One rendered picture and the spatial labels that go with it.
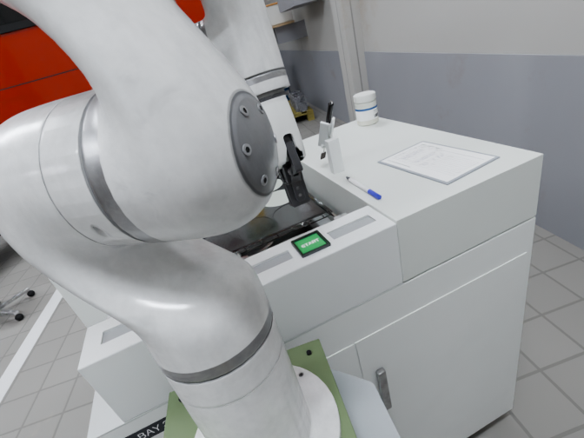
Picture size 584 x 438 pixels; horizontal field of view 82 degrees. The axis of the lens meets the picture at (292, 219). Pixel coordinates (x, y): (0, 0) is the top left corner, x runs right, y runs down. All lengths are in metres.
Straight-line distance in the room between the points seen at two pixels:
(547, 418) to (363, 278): 1.03
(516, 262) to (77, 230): 0.87
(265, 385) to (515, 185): 0.63
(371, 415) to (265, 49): 0.52
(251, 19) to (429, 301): 0.63
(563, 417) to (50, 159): 1.54
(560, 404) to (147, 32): 1.56
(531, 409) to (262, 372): 1.29
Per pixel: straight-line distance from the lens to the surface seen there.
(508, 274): 0.94
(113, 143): 0.22
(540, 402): 1.58
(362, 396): 0.57
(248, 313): 0.31
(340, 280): 0.62
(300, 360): 0.56
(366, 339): 0.75
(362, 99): 1.15
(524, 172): 0.82
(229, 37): 0.52
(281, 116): 0.50
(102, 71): 0.21
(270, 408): 0.38
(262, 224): 0.85
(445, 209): 0.69
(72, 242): 0.29
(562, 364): 1.69
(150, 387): 0.65
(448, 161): 0.82
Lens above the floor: 1.30
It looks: 29 degrees down
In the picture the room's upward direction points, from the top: 16 degrees counter-clockwise
